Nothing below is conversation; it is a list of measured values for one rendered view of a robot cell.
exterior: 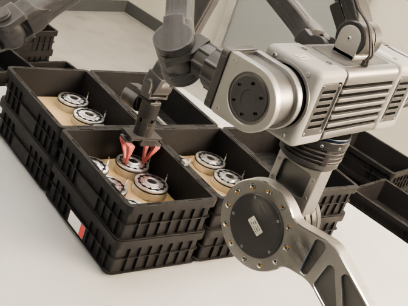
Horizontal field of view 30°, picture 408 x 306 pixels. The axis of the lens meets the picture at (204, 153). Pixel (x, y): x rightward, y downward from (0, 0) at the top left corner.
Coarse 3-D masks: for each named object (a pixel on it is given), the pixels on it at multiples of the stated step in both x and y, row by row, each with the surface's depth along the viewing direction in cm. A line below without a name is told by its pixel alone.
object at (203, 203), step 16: (80, 128) 220; (96, 128) 223; (112, 128) 227; (80, 160) 208; (176, 160) 221; (96, 176) 202; (192, 176) 216; (112, 192) 196; (208, 192) 210; (128, 208) 191; (144, 208) 193; (160, 208) 197; (176, 208) 200; (192, 208) 204
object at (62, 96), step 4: (64, 92) 255; (68, 92) 256; (72, 92) 257; (60, 96) 251; (64, 96) 252; (80, 96) 256; (60, 100) 250; (64, 100) 250; (68, 100) 250; (84, 100) 255; (68, 104) 248; (72, 104) 249; (76, 104) 250; (80, 104) 250; (84, 104) 252
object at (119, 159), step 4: (120, 156) 228; (132, 156) 230; (136, 156) 231; (116, 160) 226; (120, 160) 226; (140, 160) 229; (120, 164) 223; (124, 164) 225; (128, 164) 225; (144, 164) 229; (148, 164) 229; (124, 168) 223; (128, 168) 222; (132, 168) 224; (136, 168) 224; (140, 168) 225; (144, 168) 226; (148, 168) 227
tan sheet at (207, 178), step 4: (184, 156) 249; (188, 156) 250; (192, 156) 251; (188, 160) 247; (192, 160) 248; (192, 168) 243; (200, 172) 242; (204, 176) 241; (208, 176) 242; (208, 180) 239; (220, 192) 235
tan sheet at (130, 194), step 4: (104, 160) 229; (112, 160) 231; (108, 164) 228; (112, 164) 229; (112, 168) 226; (108, 172) 223; (112, 172) 224; (116, 172) 225; (112, 176) 222; (116, 176) 223; (120, 176) 224; (124, 180) 222; (128, 180) 223; (132, 180) 224; (128, 184) 221; (128, 188) 219; (128, 192) 217; (132, 192) 217; (128, 196) 215; (132, 196) 216; (136, 196) 216; (168, 196) 222; (140, 200) 215; (144, 200) 216; (164, 200) 219; (168, 200) 220
